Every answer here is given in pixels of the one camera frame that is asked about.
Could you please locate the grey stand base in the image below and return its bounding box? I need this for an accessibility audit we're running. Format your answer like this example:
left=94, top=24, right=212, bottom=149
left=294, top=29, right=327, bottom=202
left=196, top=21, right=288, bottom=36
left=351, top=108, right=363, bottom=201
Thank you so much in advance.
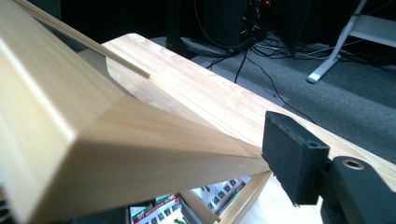
left=180, top=36, right=242, bottom=59

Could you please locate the group of white tea packets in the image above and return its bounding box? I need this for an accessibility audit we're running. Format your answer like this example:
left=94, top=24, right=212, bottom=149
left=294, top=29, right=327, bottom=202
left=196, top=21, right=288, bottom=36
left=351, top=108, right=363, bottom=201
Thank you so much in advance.
left=128, top=175, right=252, bottom=224

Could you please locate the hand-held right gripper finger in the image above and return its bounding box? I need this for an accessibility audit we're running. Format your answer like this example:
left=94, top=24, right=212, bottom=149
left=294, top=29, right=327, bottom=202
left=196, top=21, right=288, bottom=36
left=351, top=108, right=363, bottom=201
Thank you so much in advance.
left=261, top=110, right=331, bottom=207

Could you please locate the wooden tea box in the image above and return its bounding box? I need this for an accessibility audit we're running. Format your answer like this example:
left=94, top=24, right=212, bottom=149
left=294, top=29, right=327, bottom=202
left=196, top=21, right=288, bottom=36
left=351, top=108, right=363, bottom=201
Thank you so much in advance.
left=0, top=0, right=274, bottom=224

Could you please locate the long black floor cable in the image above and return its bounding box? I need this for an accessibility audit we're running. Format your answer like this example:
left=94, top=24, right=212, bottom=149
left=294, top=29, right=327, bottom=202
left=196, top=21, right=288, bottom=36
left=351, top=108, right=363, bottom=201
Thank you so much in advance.
left=244, top=54, right=317, bottom=125
left=205, top=48, right=250, bottom=85

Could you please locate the white metal desk frame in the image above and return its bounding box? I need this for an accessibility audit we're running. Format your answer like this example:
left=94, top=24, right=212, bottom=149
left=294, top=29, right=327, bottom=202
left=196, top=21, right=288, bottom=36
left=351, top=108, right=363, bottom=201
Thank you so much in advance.
left=305, top=0, right=396, bottom=85

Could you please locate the bundle of floor cables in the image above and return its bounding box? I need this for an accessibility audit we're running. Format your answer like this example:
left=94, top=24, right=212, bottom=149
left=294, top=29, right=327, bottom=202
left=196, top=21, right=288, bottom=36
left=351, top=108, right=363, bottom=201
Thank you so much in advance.
left=251, top=34, right=344, bottom=62

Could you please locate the black panel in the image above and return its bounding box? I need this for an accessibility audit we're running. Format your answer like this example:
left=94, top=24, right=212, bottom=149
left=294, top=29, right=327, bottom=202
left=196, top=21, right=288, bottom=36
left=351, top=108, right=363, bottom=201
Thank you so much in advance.
left=273, top=0, right=314, bottom=58

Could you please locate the black equipment tower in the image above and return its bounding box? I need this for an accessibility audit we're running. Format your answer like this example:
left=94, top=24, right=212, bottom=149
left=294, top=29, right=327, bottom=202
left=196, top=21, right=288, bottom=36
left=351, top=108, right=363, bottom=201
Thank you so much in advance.
left=164, top=0, right=269, bottom=54

